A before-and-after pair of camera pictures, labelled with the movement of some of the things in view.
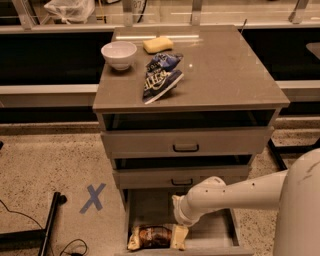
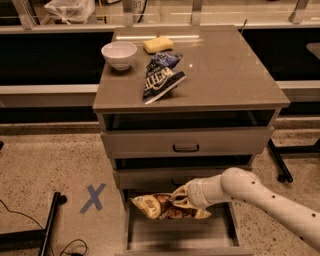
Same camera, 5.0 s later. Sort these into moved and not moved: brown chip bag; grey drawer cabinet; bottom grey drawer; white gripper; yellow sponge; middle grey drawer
Moved: white gripper; brown chip bag
Not moved: yellow sponge; grey drawer cabinet; middle grey drawer; bottom grey drawer
